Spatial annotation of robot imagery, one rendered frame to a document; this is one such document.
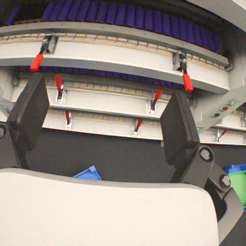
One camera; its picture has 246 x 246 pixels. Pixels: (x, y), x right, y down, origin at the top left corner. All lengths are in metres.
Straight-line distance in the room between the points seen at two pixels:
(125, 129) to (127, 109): 0.19
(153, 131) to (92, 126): 0.26
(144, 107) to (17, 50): 0.38
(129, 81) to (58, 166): 0.47
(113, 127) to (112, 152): 0.13
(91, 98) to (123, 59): 0.20
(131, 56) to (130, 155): 0.51
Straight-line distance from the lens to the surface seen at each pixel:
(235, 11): 0.29
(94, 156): 0.71
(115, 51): 0.32
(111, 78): 0.46
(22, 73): 0.53
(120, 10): 0.36
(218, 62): 0.41
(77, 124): 0.64
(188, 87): 0.28
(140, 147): 0.75
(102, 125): 0.64
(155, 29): 0.35
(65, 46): 0.33
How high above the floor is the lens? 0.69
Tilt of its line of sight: 63 degrees down
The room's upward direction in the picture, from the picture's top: 23 degrees clockwise
